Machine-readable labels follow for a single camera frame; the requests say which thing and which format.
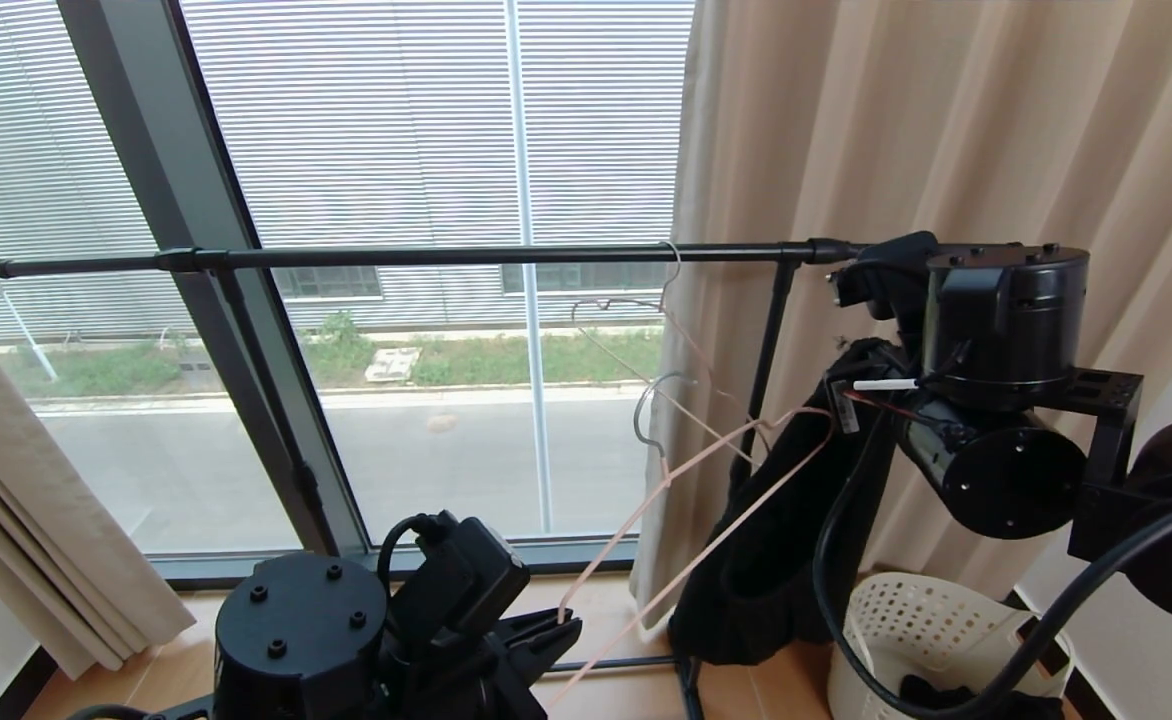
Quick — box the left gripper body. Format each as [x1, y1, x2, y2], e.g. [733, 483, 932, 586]
[386, 625, 547, 720]

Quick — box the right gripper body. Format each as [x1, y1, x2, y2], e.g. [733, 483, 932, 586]
[826, 375, 1087, 541]

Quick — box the black garment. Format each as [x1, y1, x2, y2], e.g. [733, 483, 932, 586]
[666, 338, 907, 666]
[898, 675, 1067, 720]

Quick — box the pink clothes hanger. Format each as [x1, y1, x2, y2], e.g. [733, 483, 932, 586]
[544, 372, 837, 709]
[571, 240, 777, 469]

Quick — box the white laundry basket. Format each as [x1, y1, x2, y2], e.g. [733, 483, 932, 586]
[828, 572, 1075, 720]

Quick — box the black clothes rack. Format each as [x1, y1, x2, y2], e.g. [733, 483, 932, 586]
[0, 238, 872, 720]

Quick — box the beige curtain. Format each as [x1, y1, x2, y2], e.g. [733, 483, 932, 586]
[0, 295, 197, 681]
[631, 0, 1172, 641]

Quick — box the window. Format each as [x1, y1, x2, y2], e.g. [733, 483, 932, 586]
[0, 0, 697, 586]

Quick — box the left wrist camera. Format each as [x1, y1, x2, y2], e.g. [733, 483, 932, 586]
[386, 512, 532, 656]

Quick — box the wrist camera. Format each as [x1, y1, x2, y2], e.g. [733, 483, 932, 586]
[831, 232, 939, 321]
[386, 512, 532, 656]

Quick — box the black cable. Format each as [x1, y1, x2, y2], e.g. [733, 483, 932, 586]
[376, 513, 442, 601]
[811, 400, 1172, 720]

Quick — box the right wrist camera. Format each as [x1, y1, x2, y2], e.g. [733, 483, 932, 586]
[831, 232, 939, 321]

